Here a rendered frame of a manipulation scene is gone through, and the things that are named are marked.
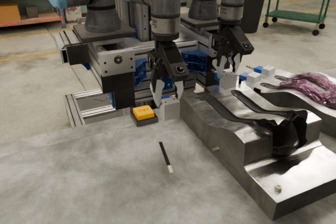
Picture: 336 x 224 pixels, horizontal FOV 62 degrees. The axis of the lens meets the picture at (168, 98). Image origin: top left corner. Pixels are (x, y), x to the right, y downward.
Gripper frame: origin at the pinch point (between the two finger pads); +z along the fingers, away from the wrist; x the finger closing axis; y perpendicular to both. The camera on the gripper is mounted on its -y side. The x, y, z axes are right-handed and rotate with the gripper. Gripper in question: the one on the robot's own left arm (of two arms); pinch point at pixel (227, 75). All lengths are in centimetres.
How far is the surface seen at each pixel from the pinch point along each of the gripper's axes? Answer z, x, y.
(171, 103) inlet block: -2.2, 29.4, -14.8
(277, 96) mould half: 6.5, -15.0, -11.1
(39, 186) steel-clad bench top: 14, 67, -15
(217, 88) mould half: 4.2, 4.6, -1.0
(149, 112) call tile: 9.8, 30.0, 2.0
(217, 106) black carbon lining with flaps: 5.3, 10.6, -10.6
